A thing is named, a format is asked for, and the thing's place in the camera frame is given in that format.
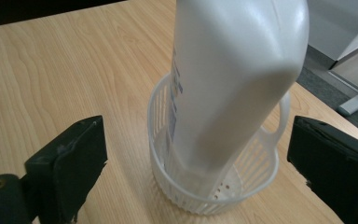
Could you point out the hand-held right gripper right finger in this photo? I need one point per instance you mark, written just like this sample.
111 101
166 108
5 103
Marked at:
338 168

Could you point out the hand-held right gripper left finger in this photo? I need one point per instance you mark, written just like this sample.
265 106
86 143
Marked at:
71 168

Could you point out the white plastic basket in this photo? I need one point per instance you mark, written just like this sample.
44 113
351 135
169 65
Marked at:
254 174

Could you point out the white bottle with blue cap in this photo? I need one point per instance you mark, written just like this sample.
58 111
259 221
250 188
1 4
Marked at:
230 93

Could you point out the white desk frame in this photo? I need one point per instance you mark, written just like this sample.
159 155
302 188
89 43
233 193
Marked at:
357 101

